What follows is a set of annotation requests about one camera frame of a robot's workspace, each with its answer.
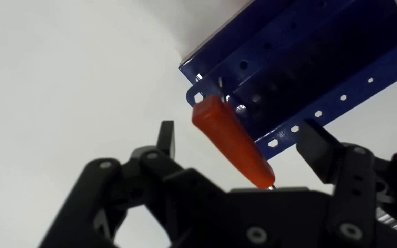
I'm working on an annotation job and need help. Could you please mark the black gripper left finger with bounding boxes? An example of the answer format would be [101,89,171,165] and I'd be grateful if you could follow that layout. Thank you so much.
[39,119,196,248]

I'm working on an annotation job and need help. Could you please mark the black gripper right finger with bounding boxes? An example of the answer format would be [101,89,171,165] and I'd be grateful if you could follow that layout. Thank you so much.
[294,118,397,248]

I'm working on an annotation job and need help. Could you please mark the blue perforated metal rack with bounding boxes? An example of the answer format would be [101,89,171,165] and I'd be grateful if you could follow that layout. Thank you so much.
[178,0,397,161]

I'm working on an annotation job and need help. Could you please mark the orange handled metal tool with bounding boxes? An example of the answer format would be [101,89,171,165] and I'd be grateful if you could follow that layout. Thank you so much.
[191,93,278,191]

